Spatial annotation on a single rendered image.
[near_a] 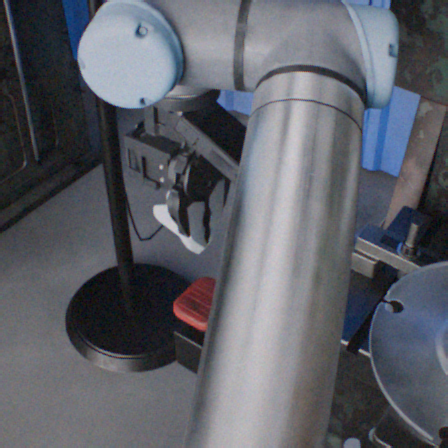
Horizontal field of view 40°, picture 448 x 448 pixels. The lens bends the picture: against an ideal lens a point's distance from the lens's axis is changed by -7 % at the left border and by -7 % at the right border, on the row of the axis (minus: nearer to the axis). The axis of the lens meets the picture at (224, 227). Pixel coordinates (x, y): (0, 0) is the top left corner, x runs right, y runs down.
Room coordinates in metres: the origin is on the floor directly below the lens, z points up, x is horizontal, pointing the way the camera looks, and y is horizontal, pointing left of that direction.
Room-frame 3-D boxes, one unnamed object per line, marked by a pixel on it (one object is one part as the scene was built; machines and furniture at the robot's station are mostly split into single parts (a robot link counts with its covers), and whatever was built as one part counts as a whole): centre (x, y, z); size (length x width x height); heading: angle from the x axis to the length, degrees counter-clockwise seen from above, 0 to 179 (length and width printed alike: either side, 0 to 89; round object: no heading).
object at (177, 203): (0.51, 0.04, 0.93); 0.05 x 0.02 x 0.09; 144
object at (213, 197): (0.55, 0.03, 0.88); 0.06 x 0.03 x 0.09; 54
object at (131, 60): (0.43, 0.04, 1.14); 0.11 x 0.11 x 0.08; 79
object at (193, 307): (0.52, 0.02, 0.72); 0.07 x 0.06 x 0.08; 144
